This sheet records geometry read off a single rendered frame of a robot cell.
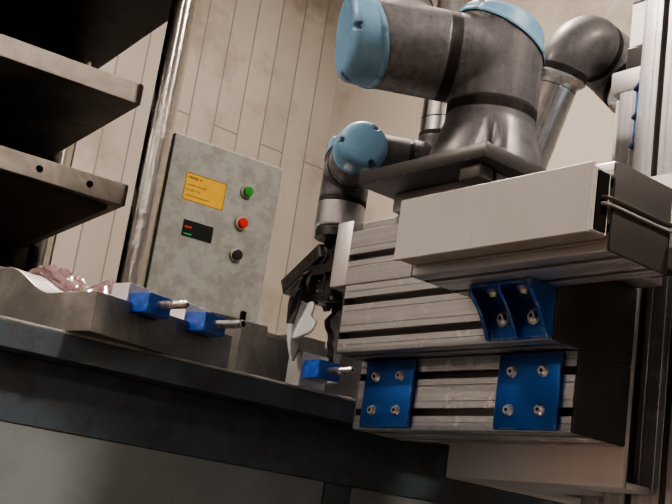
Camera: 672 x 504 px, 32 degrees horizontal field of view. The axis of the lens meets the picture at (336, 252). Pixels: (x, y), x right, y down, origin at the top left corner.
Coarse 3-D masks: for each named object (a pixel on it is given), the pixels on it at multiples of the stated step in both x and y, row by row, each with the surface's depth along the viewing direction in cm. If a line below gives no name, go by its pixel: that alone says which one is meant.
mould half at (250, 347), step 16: (240, 336) 176; (256, 336) 177; (304, 336) 182; (240, 352) 175; (256, 352) 177; (272, 352) 178; (320, 352) 183; (240, 368) 175; (256, 368) 177; (272, 368) 178; (336, 384) 184; (352, 384) 186
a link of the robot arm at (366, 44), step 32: (352, 0) 144; (384, 0) 144; (416, 0) 147; (352, 32) 142; (384, 32) 142; (416, 32) 142; (448, 32) 143; (352, 64) 144; (384, 64) 143; (416, 64) 143; (416, 96) 148
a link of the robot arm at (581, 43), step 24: (576, 24) 205; (600, 24) 205; (552, 48) 204; (576, 48) 202; (600, 48) 203; (552, 72) 202; (576, 72) 202; (600, 72) 207; (552, 96) 203; (552, 120) 203; (552, 144) 204
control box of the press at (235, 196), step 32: (192, 160) 274; (224, 160) 279; (256, 160) 284; (192, 192) 273; (224, 192) 277; (256, 192) 283; (160, 224) 267; (192, 224) 272; (224, 224) 276; (256, 224) 281; (160, 256) 266; (192, 256) 270; (224, 256) 275; (256, 256) 280; (160, 288) 265; (192, 288) 269; (224, 288) 274; (256, 288) 279; (256, 320) 278
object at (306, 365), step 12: (288, 360) 177; (300, 360) 174; (312, 360) 172; (324, 360) 172; (288, 372) 176; (300, 372) 173; (312, 372) 172; (324, 372) 171; (336, 372) 170; (348, 372) 168; (300, 384) 173; (312, 384) 175; (324, 384) 176
